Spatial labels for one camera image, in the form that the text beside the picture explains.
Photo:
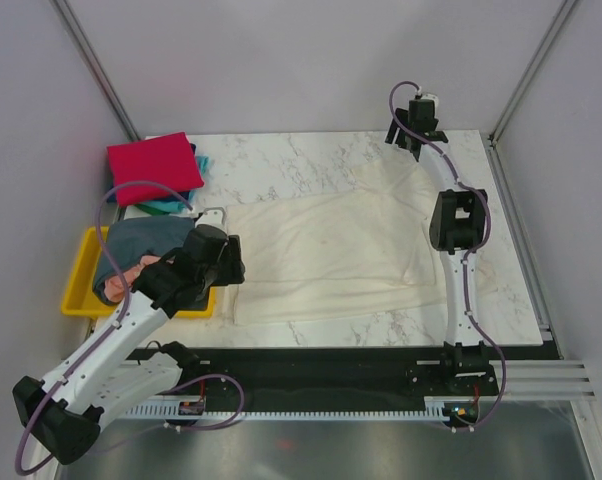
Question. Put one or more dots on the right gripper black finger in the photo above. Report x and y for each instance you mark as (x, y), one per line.
(395, 135)
(414, 145)

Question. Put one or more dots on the pink t shirt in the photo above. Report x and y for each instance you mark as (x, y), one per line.
(114, 287)

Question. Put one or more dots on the right aluminium frame post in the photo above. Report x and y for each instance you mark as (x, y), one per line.
(542, 52)

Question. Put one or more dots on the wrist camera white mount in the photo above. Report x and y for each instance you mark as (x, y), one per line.
(213, 217)
(427, 96)

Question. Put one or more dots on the white slotted cable duct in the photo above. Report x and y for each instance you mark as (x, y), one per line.
(182, 409)

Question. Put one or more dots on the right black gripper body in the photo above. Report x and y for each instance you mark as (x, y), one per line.
(402, 115)

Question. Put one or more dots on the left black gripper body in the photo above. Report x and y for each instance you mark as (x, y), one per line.
(228, 271)

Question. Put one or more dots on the cream white t shirt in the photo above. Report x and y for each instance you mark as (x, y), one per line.
(340, 255)

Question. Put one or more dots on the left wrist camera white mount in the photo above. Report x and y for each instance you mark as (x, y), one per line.
(213, 217)

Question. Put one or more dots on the grey blue t shirt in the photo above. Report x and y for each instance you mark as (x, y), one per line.
(130, 239)

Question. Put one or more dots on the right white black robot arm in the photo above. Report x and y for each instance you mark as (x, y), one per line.
(458, 228)

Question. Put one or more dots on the left aluminium frame post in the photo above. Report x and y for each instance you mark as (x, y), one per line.
(88, 54)

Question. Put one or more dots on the aluminium frame post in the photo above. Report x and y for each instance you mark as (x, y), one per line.
(542, 52)
(88, 54)

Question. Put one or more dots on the folded magenta t shirt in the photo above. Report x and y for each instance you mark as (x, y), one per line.
(168, 160)

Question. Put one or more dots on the folded navy blue t shirt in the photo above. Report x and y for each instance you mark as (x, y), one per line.
(140, 193)

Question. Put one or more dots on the folded turquoise t shirt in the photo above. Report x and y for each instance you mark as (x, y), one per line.
(172, 205)

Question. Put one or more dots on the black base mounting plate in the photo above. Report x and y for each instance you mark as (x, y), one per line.
(311, 377)

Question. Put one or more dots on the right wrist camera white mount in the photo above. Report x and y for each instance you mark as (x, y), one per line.
(427, 96)

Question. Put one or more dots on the aluminium extrusion rail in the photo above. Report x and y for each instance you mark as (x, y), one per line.
(547, 380)

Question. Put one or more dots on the yellow plastic tray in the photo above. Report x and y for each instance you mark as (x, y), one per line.
(79, 300)

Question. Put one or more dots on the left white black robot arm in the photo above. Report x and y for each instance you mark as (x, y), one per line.
(67, 409)

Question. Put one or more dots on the folded green t shirt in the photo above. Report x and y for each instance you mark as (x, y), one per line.
(150, 210)

